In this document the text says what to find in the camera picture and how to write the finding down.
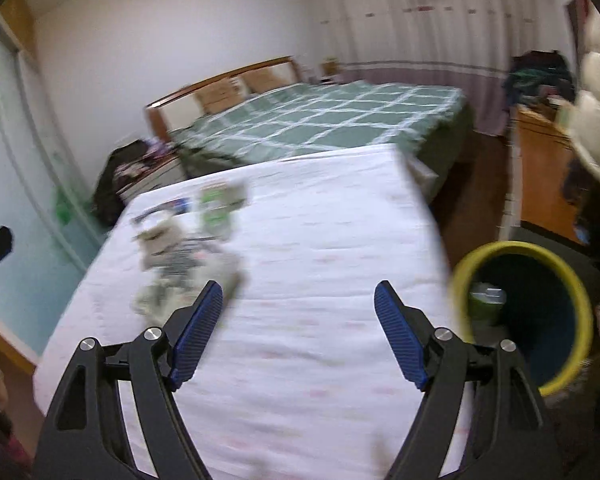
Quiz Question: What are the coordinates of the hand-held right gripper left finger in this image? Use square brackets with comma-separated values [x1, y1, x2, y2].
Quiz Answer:
[32, 280, 225, 480]

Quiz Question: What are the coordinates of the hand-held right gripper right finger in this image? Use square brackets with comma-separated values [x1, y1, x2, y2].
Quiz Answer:
[374, 280, 563, 480]

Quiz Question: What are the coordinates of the white tissue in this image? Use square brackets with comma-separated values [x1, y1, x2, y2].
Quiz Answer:
[132, 252, 246, 326]

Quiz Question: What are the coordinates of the green white tube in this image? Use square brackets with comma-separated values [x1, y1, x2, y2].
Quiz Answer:
[467, 282, 508, 328]

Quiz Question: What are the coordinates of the blue white small packet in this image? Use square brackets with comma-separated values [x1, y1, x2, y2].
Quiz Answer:
[132, 199, 193, 223]

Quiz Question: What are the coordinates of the green plastic pack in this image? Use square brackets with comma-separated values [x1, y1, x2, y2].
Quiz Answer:
[199, 180, 248, 233]

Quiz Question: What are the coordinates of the yellow-rimmed black waste bin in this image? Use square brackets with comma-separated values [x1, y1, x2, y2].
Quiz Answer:
[450, 241, 595, 397]

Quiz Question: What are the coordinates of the sliding door wardrobe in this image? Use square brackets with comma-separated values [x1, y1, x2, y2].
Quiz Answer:
[0, 0, 111, 361]

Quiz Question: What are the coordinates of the white dotted table sheet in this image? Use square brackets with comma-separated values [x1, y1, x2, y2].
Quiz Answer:
[32, 144, 473, 480]

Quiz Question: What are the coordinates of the wooden headboard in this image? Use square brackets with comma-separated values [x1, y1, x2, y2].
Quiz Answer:
[145, 55, 306, 143]

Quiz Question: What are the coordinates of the wooden cabinet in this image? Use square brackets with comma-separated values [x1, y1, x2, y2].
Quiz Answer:
[500, 105, 588, 246]

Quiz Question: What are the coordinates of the tan pillow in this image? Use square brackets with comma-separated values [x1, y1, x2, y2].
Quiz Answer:
[242, 67, 291, 93]
[197, 80, 243, 113]

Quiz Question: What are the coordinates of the bed with green plaid duvet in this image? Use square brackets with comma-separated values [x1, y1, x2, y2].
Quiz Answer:
[169, 81, 476, 201]

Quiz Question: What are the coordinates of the pile of dark clothes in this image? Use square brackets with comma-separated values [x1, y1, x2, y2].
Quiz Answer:
[502, 50, 578, 108]

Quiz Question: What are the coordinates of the pink white curtain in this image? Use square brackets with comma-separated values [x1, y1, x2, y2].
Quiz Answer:
[310, 0, 581, 136]

